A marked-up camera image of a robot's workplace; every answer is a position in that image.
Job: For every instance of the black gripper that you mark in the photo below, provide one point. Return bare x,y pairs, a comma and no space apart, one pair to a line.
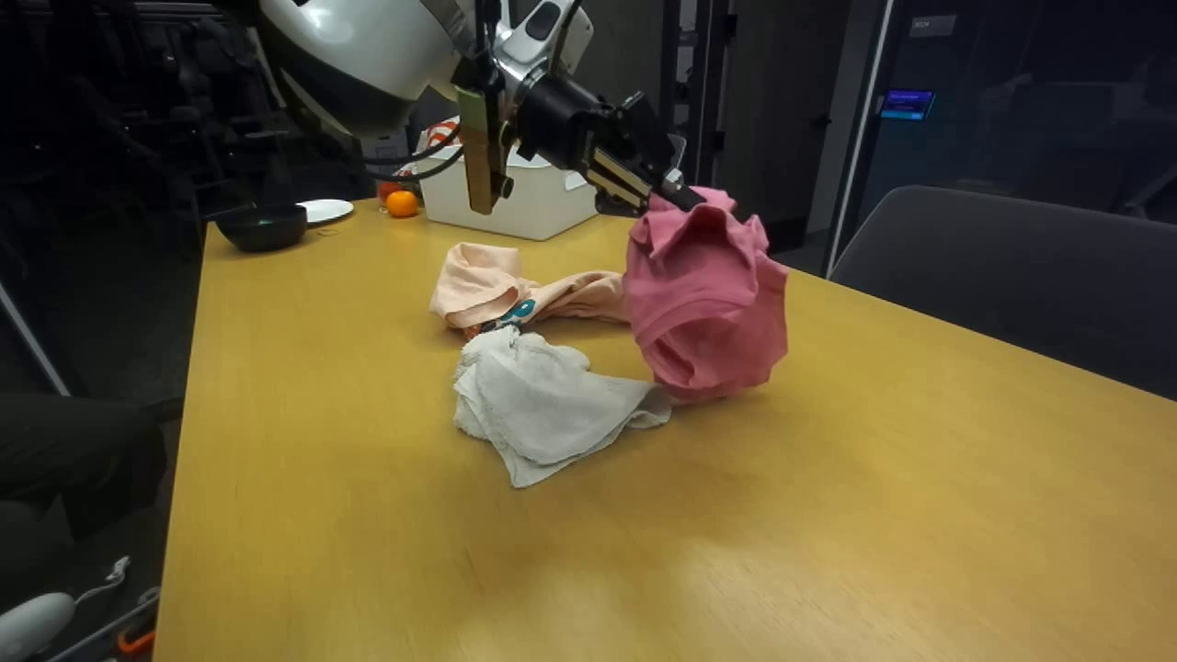
574,121

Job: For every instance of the pink shirt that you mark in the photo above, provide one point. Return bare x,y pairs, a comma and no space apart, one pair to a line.
710,297

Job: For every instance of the peach shirt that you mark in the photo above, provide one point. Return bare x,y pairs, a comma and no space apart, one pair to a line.
484,285

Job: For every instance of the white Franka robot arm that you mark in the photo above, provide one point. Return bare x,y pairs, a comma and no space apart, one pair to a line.
356,41

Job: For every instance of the light gray shirt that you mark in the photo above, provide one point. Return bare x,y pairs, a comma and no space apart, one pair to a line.
540,404

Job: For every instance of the white plastic bin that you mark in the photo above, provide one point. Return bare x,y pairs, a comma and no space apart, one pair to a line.
540,203

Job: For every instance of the red white striped bag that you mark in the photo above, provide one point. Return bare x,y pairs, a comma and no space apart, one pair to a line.
441,134

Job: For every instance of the orange fruit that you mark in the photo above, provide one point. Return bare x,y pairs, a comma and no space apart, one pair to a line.
401,203

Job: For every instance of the blue lit monitor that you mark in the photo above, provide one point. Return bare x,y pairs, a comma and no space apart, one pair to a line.
912,103

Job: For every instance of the white plate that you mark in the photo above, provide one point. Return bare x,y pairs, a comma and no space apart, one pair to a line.
327,210

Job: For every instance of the gray office chair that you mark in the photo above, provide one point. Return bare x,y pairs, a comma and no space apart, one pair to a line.
1032,281

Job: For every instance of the black bowl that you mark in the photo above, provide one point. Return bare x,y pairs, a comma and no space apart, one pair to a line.
260,228

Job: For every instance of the gray rounded object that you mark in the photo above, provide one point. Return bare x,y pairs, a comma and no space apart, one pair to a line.
32,626

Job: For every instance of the tan wrist camera mount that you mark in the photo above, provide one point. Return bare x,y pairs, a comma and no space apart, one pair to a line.
484,139

